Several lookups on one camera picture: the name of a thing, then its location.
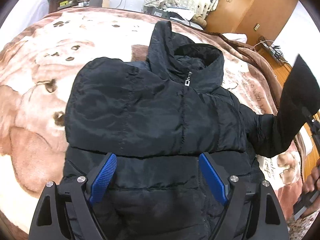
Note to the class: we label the white pillow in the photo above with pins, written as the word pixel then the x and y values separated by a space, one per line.
pixel 236 37

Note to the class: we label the brown teddy bear blanket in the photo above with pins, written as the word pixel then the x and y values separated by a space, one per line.
pixel 38 68

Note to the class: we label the orange wooden wardrobe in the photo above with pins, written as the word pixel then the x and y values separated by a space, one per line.
pixel 255 18

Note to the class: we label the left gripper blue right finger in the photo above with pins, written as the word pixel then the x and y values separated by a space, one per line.
pixel 216 177

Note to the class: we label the person's right hand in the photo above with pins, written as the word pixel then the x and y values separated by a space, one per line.
pixel 310 184

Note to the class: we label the pile of items by curtain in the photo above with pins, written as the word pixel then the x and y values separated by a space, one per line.
pixel 185 16

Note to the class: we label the black puffer jacket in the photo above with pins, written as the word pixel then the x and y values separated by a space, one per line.
pixel 158 116

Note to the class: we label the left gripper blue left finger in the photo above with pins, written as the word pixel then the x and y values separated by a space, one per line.
pixel 99 178

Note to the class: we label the power strip with cables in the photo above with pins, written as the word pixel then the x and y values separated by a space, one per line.
pixel 274 50

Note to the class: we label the orange wooden headboard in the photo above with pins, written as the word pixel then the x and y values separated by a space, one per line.
pixel 299 100

